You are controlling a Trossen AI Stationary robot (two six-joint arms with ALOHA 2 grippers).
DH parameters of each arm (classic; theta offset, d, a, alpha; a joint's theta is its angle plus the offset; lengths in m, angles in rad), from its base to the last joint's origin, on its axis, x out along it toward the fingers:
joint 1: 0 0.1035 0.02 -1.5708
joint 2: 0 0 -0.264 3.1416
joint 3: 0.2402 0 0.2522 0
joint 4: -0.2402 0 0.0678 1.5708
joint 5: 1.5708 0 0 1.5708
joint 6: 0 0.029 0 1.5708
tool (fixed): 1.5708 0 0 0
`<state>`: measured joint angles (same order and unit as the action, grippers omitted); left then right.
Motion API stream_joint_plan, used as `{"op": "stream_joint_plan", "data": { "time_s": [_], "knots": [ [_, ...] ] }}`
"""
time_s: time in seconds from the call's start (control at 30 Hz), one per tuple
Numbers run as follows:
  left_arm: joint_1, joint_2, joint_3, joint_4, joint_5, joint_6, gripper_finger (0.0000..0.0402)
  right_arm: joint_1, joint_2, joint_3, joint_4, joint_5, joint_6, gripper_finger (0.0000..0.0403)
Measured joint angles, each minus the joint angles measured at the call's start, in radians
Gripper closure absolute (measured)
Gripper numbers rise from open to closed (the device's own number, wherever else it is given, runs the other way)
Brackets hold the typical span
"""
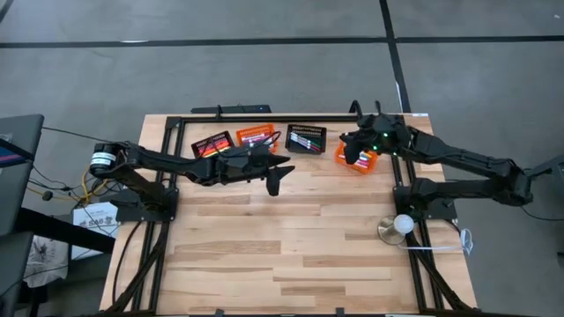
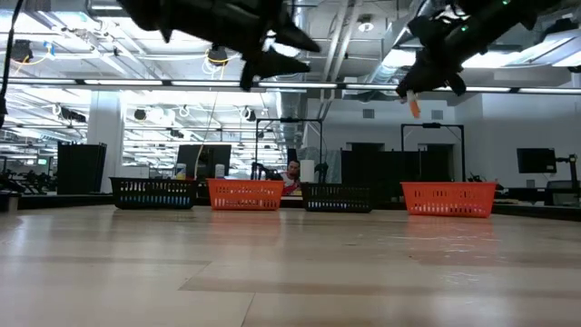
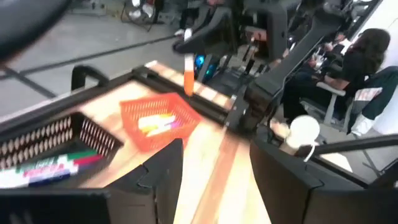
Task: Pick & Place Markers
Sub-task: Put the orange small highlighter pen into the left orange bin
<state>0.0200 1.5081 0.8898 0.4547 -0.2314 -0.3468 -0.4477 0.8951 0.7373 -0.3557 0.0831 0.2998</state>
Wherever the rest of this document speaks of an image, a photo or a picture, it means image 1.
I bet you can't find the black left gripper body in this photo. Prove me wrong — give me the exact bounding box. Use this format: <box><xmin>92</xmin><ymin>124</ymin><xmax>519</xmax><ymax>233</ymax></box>
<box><xmin>215</xmin><ymin>144</ymin><xmax>283</xmax><ymax>197</ymax></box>

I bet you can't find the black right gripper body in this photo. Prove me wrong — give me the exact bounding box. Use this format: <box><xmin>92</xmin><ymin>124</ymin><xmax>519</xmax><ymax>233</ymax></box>
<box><xmin>343</xmin><ymin>112</ymin><xmax>414</xmax><ymax>166</ymax></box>

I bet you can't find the thin red marker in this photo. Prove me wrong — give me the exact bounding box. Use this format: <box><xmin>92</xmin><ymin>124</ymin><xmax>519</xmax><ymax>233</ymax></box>
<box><xmin>289</xmin><ymin>138</ymin><xmax>322</xmax><ymax>153</ymax></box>

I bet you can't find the orange highlighter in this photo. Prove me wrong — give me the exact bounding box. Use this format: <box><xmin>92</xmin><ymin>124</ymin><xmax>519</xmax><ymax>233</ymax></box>
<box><xmin>202</xmin><ymin>144</ymin><xmax>233</xmax><ymax>159</ymax></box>

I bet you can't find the thin green marker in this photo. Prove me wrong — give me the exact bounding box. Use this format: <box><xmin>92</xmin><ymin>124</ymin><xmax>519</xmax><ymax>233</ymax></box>
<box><xmin>292</xmin><ymin>135</ymin><xmax>323</xmax><ymax>150</ymax></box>

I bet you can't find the pink highlighter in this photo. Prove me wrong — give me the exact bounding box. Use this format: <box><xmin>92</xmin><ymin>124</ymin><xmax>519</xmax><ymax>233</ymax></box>
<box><xmin>197</xmin><ymin>138</ymin><xmax>230</xmax><ymax>151</ymax></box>
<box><xmin>200</xmin><ymin>142</ymin><xmax>231</xmax><ymax>155</ymax></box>

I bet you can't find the orange plastic basket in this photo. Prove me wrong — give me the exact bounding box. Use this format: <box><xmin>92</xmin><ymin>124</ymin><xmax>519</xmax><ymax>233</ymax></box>
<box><xmin>334</xmin><ymin>139</ymin><xmax>380</xmax><ymax>175</ymax></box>
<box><xmin>236</xmin><ymin>123</ymin><xmax>280</xmax><ymax>154</ymax></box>

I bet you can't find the black plastic basket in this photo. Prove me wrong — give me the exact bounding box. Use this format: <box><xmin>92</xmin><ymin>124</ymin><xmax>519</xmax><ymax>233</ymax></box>
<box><xmin>190</xmin><ymin>130</ymin><xmax>235</xmax><ymax>159</ymax></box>
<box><xmin>284</xmin><ymin>123</ymin><xmax>328</xmax><ymax>155</ymax></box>

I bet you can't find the black bar device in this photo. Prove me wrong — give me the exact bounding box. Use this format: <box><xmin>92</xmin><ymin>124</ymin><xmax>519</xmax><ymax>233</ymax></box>
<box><xmin>190</xmin><ymin>104</ymin><xmax>273</xmax><ymax>115</ymax></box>

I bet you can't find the brass lamp white bulb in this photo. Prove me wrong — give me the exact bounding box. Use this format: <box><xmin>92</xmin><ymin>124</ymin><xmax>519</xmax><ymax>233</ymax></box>
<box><xmin>376</xmin><ymin>213</ymin><xmax>416</xmax><ymax>247</ymax></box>

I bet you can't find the black beam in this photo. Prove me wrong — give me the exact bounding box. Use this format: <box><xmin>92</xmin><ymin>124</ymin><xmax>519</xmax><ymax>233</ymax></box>
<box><xmin>17</xmin><ymin>207</ymin><xmax>116</xmax><ymax>255</ymax></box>

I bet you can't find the white cloth bag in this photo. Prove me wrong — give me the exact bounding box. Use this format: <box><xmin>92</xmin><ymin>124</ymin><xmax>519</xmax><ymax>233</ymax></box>
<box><xmin>24</xmin><ymin>235</ymin><xmax>70</xmax><ymax>290</ymax></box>

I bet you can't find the black aluminium table frame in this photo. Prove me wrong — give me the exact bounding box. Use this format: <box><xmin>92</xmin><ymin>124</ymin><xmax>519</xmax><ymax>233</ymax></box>
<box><xmin>100</xmin><ymin>113</ymin><xmax>475</xmax><ymax>317</ymax></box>

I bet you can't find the white cable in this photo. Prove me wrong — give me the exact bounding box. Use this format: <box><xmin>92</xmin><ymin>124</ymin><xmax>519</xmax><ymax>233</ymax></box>
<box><xmin>398</xmin><ymin>227</ymin><xmax>475</xmax><ymax>257</ymax></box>

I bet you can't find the black cable bundle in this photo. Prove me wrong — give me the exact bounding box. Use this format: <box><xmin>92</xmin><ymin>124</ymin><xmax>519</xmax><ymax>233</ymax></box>
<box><xmin>407</xmin><ymin>232</ymin><xmax>472</xmax><ymax>314</ymax></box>
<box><xmin>112</xmin><ymin>219</ymin><xmax>171</xmax><ymax>314</ymax></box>

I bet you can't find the yellow cable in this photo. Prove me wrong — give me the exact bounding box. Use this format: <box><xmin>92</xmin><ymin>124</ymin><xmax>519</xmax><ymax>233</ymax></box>
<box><xmin>81</xmin><ymin>169</ymin><xmax>105</xmax><ymax>202</ymax></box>

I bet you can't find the black floor cable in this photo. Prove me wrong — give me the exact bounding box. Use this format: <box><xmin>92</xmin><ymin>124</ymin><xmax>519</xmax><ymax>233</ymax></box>
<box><xmin>519</xmin><ymin>204</ymin><xmax>564</xmax><ymax>223</ymax></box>
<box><xmin>42</xmin><ymin>126</ymin><xmax>111</xmax><ymax>144</ymax></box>

